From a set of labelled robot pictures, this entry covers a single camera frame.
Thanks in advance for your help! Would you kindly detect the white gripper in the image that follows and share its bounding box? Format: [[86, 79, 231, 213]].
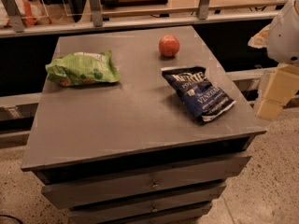
[[248, 0, 299, 120]]

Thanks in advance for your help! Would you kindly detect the blue kettle chip bag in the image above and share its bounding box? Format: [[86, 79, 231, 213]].
[[162, 66, 235, 122]]

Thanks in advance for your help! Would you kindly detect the red apple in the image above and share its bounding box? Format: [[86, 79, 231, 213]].
[[158, 35, 180, 57]]

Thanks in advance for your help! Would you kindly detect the green chip bag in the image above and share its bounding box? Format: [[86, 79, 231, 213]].
[[45, 50, 121, 87]]

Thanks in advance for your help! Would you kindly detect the orange white bag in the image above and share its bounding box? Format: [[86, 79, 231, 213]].
[[0, 0, 51, 27]]

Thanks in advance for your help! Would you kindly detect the top grey drawer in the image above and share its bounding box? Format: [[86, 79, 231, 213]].
[[42, 151, 250, 209]]

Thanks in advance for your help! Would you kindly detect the grey drawer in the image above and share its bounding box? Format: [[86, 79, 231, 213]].
[[69, 181, 226, 224], [103, 202, 212, 224], [42, 151, 250, 209]]

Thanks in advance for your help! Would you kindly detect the grey drawer cabinet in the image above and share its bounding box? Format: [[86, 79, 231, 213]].
[[20, 25, 268, 224]]

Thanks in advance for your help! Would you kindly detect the middle grey drawer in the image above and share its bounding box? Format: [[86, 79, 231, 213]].
[[69, 181, 226, 224]]

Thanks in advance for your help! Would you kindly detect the bottom grey drawer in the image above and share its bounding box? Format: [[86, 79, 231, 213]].
[[103, 202, 212, 224]]

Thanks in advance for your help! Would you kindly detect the metal railing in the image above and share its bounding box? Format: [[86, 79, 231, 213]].
[[0, 0, 287, 38]]

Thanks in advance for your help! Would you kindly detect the black cable on floor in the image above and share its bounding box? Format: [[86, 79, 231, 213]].
[[0, 214, 25, 224]]

